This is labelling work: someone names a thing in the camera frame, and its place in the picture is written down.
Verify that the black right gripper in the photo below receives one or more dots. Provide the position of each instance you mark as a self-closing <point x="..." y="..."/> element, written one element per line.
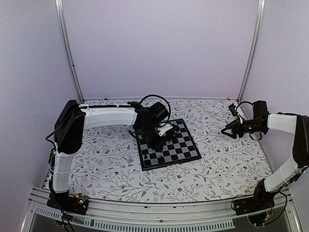
<point x="233" y="126"/>

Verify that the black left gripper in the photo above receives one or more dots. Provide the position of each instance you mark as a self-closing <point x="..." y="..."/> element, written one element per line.
<point x="158" y="146"/>

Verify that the black silver chess board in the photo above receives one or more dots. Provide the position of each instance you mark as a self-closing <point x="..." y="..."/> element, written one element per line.
<point x="182" y="151"/>

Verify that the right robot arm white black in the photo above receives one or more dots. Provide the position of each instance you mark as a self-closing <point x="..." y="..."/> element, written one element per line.
<point x="292" y="144"/>

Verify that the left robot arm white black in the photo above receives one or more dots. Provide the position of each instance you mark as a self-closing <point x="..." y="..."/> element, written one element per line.
<point x="76" y="118"/>

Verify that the floral patterned table mat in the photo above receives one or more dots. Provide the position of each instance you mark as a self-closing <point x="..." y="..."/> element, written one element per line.
<point x="107" y="166"/>

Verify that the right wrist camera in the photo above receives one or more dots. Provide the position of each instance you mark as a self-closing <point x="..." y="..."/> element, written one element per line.
<point x="236" y="112"/>

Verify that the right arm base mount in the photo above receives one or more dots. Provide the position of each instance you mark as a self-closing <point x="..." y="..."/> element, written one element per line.
<point x="248" y="205"/>

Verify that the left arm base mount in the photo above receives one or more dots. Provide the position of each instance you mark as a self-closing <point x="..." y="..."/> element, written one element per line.
<point x="77" y="204"/>

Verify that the right aluminium frame post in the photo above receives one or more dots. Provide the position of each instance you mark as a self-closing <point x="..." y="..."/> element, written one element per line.
<point x="253" y="48"/>

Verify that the aluminium frame post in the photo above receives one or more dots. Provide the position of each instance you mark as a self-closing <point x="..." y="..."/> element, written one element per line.
<point x="253" y="48"/>
<point x="67" y="48"/>

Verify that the front aluminium rail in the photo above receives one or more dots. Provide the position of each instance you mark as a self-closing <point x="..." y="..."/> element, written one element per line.
<point x="112" y="216"/>

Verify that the left aluminium frame post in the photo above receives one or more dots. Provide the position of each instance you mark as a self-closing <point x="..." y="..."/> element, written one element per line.
<point x="67" y="48"/>

